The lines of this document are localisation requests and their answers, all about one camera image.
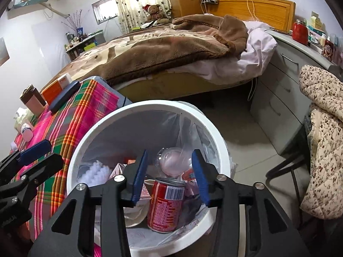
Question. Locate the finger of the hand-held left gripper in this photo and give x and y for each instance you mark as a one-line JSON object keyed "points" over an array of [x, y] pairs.
{"points": [[45, 166], [34, 150]]}

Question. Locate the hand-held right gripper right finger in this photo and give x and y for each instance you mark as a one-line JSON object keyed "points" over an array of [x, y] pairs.
{"points": [[199, 176]]}

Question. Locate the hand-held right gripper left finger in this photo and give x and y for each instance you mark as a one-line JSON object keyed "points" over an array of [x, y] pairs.
{"points": [[140, 176]]}

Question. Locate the clear plastic cup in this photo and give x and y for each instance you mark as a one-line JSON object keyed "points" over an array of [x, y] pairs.
{"points": [[171, 160]]}

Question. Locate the red can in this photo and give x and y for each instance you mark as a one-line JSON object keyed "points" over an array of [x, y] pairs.
{"points": [[163, 208]]}

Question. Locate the white foam net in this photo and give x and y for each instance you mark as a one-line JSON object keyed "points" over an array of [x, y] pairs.
{"points": [[96, 174]]}

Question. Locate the white trash bin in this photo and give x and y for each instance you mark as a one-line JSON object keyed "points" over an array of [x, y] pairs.
{"points": [[88, 144]]}

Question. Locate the white labelled bottle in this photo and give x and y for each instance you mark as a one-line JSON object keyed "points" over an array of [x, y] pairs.
{"points": [[26, 133]]}

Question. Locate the tissue pack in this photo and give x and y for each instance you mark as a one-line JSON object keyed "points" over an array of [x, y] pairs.
{"points": [[21, 119]]}

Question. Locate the plaid tablecloth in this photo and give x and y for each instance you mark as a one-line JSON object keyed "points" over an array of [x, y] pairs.
{"points": [[67, 120]]}

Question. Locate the beige mug with brown lid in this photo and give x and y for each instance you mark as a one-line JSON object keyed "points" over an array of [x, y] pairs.
{"points": [[33, 103]]}

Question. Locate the orange and white box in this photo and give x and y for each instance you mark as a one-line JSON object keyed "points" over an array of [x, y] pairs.
{"points": [[52, 92]]}

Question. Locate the blue glasses case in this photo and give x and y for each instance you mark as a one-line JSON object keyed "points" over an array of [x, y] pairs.
{"points": [[64, 95]]}

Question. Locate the black metal chair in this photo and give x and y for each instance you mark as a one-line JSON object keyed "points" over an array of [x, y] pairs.
{"points": [[284, 163]]}

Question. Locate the shelf table with bottles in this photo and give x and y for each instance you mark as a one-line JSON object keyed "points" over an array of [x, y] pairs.
{"points": [[80, 45]]}

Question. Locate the grey dresser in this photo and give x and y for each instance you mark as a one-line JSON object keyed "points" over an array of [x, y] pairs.
{"points": [[284, 99]]}

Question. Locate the floral quilted jacket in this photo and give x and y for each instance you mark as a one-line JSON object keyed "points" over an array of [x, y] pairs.
{"points": [[321, 139]]}

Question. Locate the patterned brown blanket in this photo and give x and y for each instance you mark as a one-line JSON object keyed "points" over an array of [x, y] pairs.
{"points": [[134, 48]]}

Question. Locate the pale pink sheet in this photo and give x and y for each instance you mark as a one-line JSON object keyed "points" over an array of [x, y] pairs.
{"points": [[254, 56]]}

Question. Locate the vase of flower branches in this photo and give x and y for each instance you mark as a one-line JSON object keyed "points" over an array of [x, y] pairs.
{"points": [[76, 22]]}

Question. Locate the brown fleece blanket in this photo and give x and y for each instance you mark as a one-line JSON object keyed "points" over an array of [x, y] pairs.
{"points": [[227, 32]]}

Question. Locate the window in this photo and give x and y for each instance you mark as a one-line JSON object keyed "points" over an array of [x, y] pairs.
{"points": [[105, 9]]}

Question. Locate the teddy bear with red hat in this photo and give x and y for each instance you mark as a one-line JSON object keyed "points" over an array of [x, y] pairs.
{"points": [[154, 10]]}

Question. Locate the red thermos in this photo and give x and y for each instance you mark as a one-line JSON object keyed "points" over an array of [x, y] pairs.
{"points": [[300, 33]]}

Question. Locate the heart print curtain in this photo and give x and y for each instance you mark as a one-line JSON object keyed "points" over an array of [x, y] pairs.
{"points": [[128, 0]]}

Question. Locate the bed with brown blanket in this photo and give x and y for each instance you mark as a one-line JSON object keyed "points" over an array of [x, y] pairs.
{"points": [[268, 10]]}

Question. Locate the red cartoon print jar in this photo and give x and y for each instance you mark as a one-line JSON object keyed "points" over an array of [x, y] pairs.
{"points": [[329, 50]]}

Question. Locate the stack of small boxes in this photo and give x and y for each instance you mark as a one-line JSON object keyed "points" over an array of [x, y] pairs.
{"points": [[317, 26]]}

